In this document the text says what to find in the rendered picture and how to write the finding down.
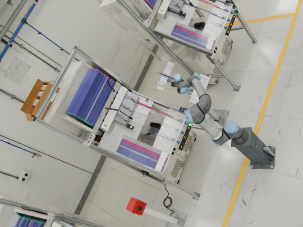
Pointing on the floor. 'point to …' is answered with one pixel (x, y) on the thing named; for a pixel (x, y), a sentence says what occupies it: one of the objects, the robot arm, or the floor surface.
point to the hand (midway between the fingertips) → (181, 92)
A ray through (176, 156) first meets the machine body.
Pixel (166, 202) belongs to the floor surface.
